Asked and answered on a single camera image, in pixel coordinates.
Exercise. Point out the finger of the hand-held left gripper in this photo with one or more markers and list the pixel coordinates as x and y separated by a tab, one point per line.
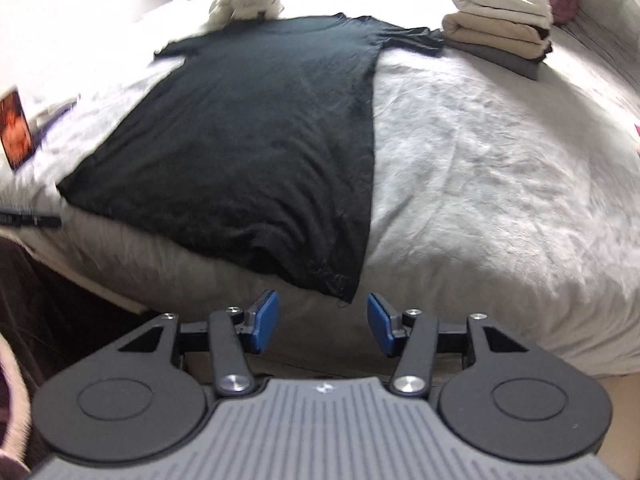
30	219

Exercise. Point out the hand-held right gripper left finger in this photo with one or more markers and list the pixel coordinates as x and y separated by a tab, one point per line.
265	322

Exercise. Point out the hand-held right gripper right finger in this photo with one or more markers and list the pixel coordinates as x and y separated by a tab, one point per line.
380	327

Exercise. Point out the black T-shirt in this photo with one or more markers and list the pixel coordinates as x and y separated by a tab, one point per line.
250	135

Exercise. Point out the dark brown bed base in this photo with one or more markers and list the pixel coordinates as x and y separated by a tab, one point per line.
50	310

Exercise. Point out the person's pink garment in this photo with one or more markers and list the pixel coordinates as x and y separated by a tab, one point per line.
10	410

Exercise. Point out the grey folded garment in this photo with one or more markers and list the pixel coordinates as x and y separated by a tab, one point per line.
505	60

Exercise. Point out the white plush dog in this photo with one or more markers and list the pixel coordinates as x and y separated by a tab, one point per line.
245	0

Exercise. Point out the beige folded garment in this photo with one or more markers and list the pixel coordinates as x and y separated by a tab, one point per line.
490	35

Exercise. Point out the white folded garment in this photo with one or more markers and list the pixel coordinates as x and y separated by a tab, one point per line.
500	2

